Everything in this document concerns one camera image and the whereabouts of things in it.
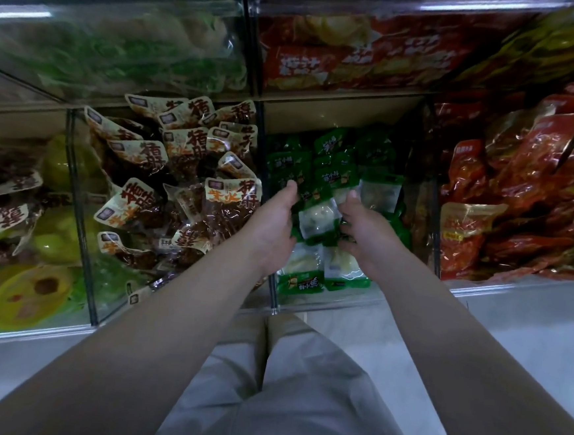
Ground person's right hand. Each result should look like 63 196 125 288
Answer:
334 189 415 287

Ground person's left hand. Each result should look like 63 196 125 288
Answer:
227 176 303 282

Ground green packet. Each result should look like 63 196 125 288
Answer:
295 196 345 246

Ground pile of green bamboo packets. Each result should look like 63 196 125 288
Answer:
256 119 422 307

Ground pile of brown snack packets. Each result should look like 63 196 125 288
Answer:
67 87 273 319

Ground pile of glossy red snacks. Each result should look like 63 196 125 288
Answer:
426 68 574 292

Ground red packets pile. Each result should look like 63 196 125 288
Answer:
252 0 485 110

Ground long green vegetable packets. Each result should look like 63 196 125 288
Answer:
0 0 258 112

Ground pile of jelly cups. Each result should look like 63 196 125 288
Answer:
0 133 104 347

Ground yellow green packets pile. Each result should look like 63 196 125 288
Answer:
464 0 574 98

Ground person's left forearm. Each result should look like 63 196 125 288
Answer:
0 232 270 435

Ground person's right forearm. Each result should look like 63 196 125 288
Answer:
354 256 574 435

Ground light grey shorts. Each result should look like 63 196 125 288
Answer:
151 302 435 435

